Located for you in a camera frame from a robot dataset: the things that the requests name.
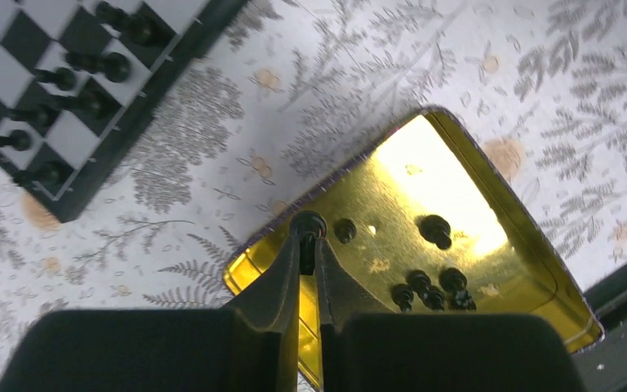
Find black chess pieces in tray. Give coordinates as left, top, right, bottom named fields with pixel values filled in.
left=333, top=215, right=476, bottom=314

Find black white chess board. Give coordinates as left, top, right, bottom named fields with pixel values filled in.
left=0, top=0, right=244, bottom=223

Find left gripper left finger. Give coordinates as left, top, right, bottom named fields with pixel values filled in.
left=0, top=235, right=300, bottom=391

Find floral patterned table mat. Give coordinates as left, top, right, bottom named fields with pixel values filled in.
left=0, top=1, right=627, bottom=376

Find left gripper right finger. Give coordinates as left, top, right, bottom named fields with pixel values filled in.
left=314, top=239, right=585, bottom=391

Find black chess piece lying in tray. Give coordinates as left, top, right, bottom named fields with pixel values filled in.
left=418, top=215, right=452, bottom=251

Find black chess piece on board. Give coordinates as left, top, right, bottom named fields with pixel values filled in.
left=64, top=51, right=131, bottom=83
left=48, top=91, right=109, bottom=118
left=0, top=129, right=33, bottom=151
left=12, top=161, right=70, bottom=185
left=94, top=1, right=158, bottom=46

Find black chess pawn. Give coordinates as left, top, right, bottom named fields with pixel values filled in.
left=290, top=211, right=327, bottom=276

